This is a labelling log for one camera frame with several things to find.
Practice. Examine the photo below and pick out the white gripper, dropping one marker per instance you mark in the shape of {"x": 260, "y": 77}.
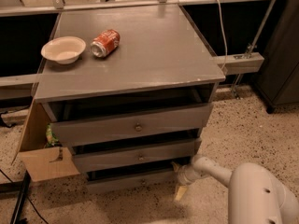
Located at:
{"x": 186, "y": 175}

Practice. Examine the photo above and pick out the grey bottom drawer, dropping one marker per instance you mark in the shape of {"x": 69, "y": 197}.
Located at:
{"x": 134, "y": 176}

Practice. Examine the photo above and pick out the grey drawer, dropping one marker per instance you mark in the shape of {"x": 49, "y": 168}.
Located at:
{"x": 134, "y": 176}
{"x": 116, "y": 158}
{"x": 98, "y": 130}

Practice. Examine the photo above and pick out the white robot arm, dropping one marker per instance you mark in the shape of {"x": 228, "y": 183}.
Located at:
{"x": 255, "y": 195}

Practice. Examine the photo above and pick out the grey middle drawer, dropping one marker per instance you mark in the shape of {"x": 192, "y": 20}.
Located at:
{"x": 116, "y": 158}

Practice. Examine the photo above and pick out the grey drawer cabinet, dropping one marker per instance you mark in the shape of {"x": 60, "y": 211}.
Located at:
{"x": 160, "y": 63}

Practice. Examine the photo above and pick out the grey top drawer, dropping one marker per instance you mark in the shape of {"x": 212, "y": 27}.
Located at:
{"x": 98, "y": 130}

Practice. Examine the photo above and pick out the green snack bag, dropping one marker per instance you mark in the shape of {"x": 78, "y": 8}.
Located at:
{"x": 52, "y": 141}

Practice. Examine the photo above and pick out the dark side cabinet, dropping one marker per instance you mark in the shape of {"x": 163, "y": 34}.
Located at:
{"x": 278, "y": 79}

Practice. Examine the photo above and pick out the cardboard box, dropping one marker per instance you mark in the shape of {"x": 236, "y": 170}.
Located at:
{"x": 41, "y": 162}

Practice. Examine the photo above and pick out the metal diagonal rod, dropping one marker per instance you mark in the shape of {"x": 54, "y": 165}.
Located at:
{"x": 250, "y": 48}

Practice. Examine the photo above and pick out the red soda can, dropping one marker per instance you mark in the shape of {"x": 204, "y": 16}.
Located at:
{"x": 105, "y": 43}

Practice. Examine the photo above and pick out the black floor bar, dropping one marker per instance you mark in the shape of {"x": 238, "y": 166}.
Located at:
{"x": 15, "y": 219}

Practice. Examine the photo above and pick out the white bowl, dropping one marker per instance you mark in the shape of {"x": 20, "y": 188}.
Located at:
{"x": 63, "y": 50}

